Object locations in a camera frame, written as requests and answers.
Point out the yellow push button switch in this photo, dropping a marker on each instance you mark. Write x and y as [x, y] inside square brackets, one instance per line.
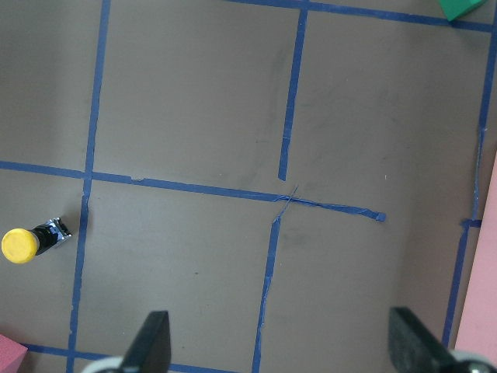
[20, 246]

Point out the pink cube near centre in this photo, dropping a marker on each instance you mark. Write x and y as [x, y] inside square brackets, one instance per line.
[11, 355]

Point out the pink plastic bin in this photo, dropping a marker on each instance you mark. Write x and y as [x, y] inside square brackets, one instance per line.
[476, 330]

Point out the green cube near bin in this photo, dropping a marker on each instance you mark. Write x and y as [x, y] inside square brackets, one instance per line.
[454, 9]

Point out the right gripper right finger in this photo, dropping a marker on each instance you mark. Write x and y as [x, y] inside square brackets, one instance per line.
[412, 347]

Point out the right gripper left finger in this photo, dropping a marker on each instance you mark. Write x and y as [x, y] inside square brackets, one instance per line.
[151, 349]

